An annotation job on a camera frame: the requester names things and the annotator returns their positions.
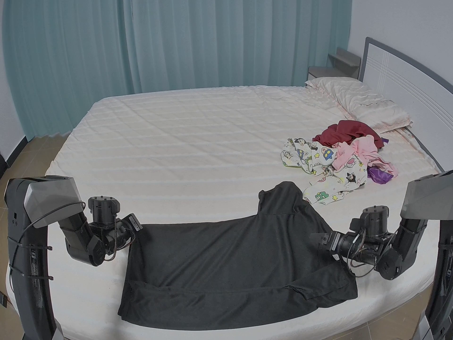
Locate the black cable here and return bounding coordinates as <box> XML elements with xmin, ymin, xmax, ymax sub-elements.
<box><xmin>7</xmin><ymin>200</ymin><xmax>88</xmax><ymax>282</ymax></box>
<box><xmin>340</xmin><ymin>239</ymin><xmax>373</xmax><ymax>278</ymax></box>

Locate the purple shiny garment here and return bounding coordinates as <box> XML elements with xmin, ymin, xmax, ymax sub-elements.
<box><xmin>367</xmin><ymin>138</ymin><xmax>394</xmax><ymax>184</ymax></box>

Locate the cream pillow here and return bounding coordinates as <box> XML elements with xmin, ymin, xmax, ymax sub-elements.
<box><xmin>305</xmin><ymin>76</ymin><xmax>414</xmax><ymax>132</ymax></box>

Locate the black long-sleeved top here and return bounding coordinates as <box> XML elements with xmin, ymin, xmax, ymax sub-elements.
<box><xmin>117</xmin><ymin>181</ymin><xmax>359</xmax><ymax>331</ymax></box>

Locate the bed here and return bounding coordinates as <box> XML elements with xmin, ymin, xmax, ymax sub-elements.
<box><xmin>6</xmin><ymin>37</ymin><xmax>453</xmax><ymax>336</ymax></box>

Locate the blue-green curtain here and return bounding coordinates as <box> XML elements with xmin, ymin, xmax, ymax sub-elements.
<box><xmin>2</xmin><ymin>0</ymin><xmax>354</xmax><ymax>139</ymax></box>

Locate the dark red garment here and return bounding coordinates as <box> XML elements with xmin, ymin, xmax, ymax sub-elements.
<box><xmin>312</xmin><ymin>120</ymin><xmax>384</xmax><ymax>151</ymax></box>

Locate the pink garment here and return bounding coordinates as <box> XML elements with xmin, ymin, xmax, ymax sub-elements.
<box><xmin>333</xmin><ymin>136</ymin><xmax>398</xmax><ymax>178</ymax></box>

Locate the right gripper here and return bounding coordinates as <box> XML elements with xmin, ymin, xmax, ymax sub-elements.
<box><xmin>309</xmin><ymin>231</ymin><xmax>360</xmax><ymax>263</ymax></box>

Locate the grey bedside table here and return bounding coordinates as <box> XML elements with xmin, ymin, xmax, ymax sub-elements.
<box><xmin>307</xmin><ymin>47</ymin><xmax>361</xmax><ymax>81</ymax></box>

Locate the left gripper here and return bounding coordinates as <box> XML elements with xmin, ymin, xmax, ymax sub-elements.
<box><xmin>113</xmin><ymin>213</ymin><xmax>143</xmax><ymax>251</ymax></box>

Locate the white printed pyjama top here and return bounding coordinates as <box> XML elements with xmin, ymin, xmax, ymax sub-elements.
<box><xmin>281</xmin><ymin>137</ymin><xmax>369</xmax><ymax>205</ymax></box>

